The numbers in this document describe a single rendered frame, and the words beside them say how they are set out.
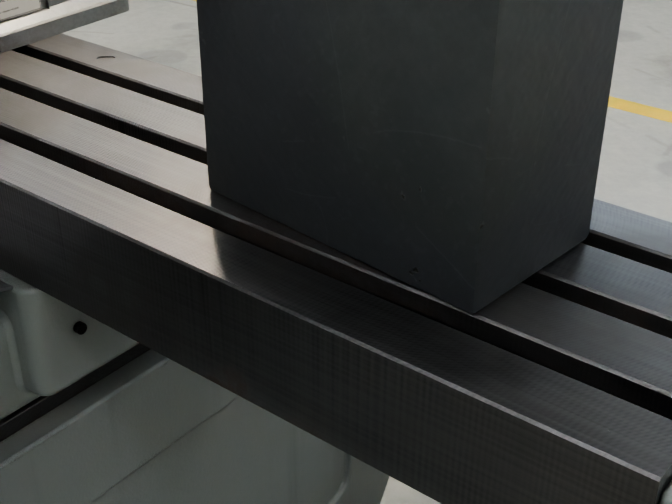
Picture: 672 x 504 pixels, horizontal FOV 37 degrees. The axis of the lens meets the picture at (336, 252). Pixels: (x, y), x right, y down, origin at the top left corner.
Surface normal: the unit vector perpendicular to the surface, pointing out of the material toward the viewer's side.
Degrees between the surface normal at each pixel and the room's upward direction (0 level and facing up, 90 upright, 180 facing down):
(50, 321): 90
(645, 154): 0
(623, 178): 0
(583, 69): 90
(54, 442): 90
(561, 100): 90
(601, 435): 0
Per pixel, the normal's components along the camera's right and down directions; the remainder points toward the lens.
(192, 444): 0.79, 0.32
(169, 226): 0.00, -0.86
